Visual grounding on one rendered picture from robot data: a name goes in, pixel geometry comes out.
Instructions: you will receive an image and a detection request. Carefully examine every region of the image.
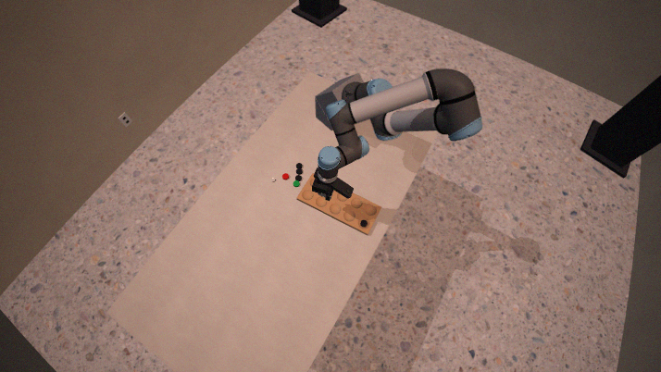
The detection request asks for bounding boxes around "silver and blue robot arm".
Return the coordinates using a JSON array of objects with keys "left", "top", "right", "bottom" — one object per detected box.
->
[{"left": 318, "top": 68, "right": 482, "bottom": 198}]

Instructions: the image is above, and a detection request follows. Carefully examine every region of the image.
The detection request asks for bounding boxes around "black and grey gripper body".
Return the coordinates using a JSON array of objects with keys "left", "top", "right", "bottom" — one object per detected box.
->
[{"left": 312, "top": 168, "right": 335, "bottom": 196}]

